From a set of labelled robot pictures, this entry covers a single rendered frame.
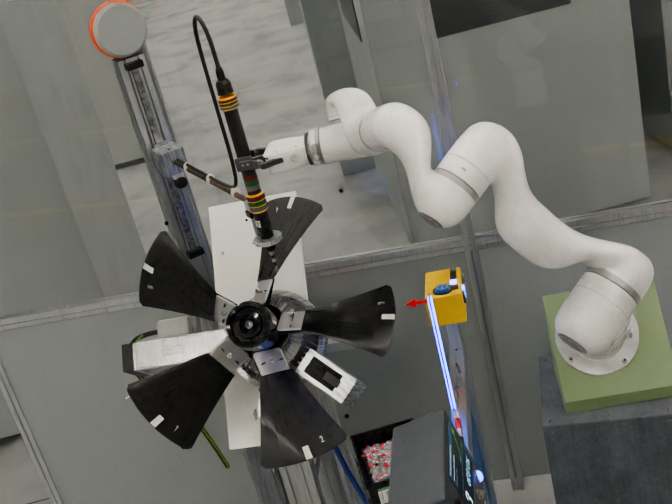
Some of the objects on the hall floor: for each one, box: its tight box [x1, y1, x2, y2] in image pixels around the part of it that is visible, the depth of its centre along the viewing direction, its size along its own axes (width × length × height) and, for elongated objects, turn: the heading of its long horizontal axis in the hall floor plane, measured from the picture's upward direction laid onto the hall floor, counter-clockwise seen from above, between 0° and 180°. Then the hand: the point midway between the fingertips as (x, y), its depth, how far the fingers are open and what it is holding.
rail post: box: [468, 362, 498, 504], centre depth 300 cm, size 4×4×78 cm
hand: (245, 160), depth 227 cm, fingers closed on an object, 4 cm apart
